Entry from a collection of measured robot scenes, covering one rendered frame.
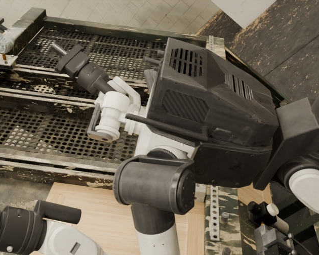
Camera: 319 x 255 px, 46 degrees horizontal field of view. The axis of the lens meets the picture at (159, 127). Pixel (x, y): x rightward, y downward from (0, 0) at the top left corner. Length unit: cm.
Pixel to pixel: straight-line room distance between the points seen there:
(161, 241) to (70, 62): 70
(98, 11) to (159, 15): 108
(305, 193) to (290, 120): 19
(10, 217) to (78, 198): 63
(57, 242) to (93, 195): 63
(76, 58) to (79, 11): 572
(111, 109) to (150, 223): 32
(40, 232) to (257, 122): 50
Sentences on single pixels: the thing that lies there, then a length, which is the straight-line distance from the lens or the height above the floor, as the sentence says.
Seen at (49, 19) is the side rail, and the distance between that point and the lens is 272.
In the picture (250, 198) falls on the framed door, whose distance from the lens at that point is 204.
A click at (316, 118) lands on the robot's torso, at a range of 94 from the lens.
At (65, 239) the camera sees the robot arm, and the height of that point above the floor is 139.
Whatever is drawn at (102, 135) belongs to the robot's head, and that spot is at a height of 141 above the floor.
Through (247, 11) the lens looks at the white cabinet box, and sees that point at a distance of 485.
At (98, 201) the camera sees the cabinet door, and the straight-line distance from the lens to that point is 139.
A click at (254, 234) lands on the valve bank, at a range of 139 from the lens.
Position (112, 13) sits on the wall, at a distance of 679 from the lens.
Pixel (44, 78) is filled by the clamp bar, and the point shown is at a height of 160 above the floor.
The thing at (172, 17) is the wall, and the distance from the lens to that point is 656.
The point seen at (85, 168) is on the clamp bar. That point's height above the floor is 130.
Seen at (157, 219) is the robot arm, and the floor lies 127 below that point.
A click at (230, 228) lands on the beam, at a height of 84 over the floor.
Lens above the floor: 160
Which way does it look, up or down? 18 degrees down
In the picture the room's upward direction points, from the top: 55 degrees counter-clockwise
